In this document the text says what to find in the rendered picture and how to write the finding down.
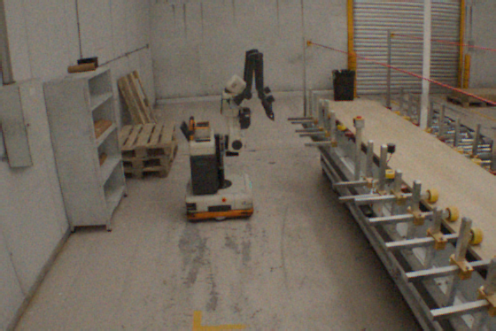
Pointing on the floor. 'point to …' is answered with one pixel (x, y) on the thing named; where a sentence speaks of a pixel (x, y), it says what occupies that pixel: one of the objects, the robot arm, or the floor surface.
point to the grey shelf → (93, 207)
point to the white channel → (426, 63)
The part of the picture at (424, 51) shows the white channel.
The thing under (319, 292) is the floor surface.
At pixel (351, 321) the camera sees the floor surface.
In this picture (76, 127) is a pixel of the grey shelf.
